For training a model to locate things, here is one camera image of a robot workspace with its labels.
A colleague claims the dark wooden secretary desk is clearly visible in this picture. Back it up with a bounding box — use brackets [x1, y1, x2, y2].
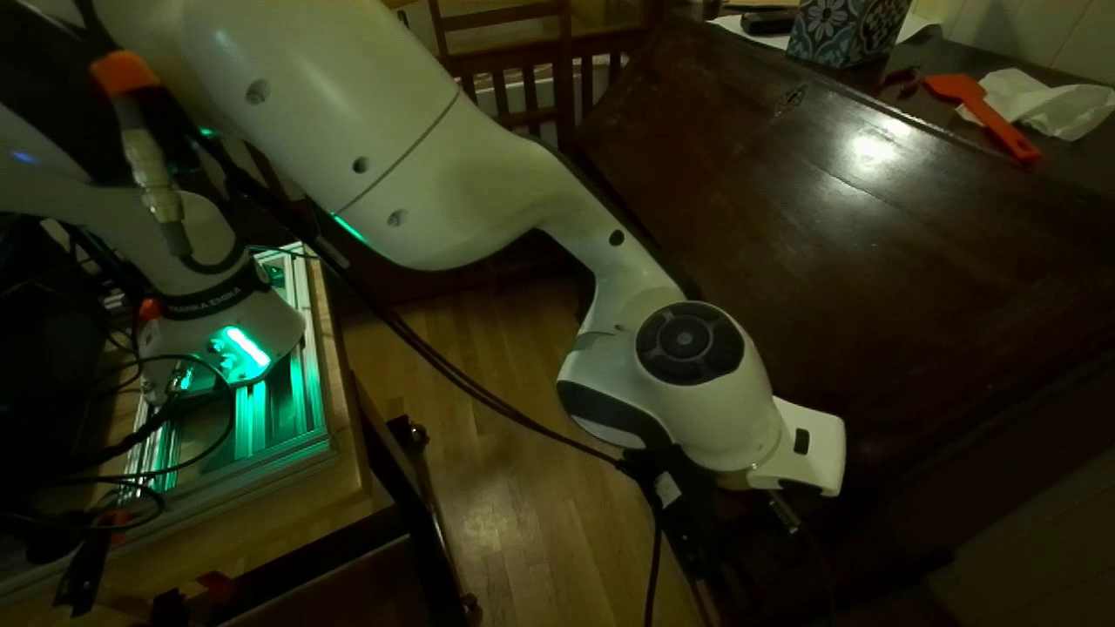
[553, 12, 1115, 627]

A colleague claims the white paper sheet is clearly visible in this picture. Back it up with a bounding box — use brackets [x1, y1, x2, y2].
[706, 8, 803, 51]

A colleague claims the wooden chair back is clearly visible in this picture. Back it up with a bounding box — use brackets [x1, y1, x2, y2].
[426, 0, 580, 74]

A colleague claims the orange capped grey connector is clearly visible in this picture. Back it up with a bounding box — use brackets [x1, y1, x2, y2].
[88, 48, 195, 254]

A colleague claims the thin black cable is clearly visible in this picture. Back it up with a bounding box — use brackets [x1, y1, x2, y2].
[63, 346, 239, 498]

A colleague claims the red plastic scraper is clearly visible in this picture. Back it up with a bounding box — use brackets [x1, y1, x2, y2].
[916, 71, 1044, 167]

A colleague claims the red and black clamp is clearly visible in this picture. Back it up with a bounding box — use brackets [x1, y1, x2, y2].
[148, 568, 253, 627]

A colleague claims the dark wooden crib railing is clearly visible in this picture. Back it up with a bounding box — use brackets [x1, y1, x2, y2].
[446, 24, 655, 154]

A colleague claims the black tripod stand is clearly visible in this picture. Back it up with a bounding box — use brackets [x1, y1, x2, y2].
[344, 411, 486, 627]

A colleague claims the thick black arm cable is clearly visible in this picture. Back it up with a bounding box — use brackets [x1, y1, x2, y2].
[311, 247, 726, 627]

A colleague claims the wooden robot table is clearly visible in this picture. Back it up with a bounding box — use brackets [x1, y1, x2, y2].
[0, 247, 405, 613]

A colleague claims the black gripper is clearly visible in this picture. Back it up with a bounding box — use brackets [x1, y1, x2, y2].
[754, 483, 831, 572]

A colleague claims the black equipment box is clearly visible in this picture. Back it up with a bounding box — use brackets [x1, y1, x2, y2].
[0, 221, 115, 507]

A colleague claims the white cable tag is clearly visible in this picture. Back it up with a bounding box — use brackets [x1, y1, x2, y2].
[650, 468, 686, 511]

